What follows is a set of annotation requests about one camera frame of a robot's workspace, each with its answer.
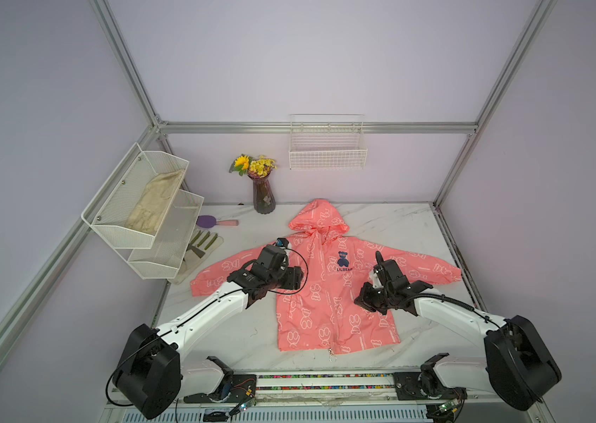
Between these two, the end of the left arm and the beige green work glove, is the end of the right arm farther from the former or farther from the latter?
the beige green work glove

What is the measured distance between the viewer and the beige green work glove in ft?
3.27

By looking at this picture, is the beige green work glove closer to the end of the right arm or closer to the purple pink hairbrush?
the purple pink hairbrush

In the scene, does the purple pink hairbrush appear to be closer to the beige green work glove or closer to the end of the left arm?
the beige green work glove

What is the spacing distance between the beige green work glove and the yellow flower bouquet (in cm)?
31

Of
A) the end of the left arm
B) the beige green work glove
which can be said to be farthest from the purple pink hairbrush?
the end of the left arm

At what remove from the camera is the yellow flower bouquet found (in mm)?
1013

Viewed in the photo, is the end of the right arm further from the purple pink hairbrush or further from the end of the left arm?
the purple pink hairbrush

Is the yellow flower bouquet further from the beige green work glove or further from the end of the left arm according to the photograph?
the end of the left arm

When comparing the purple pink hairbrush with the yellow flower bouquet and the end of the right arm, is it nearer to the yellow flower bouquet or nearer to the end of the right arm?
the yellow flower bouquet
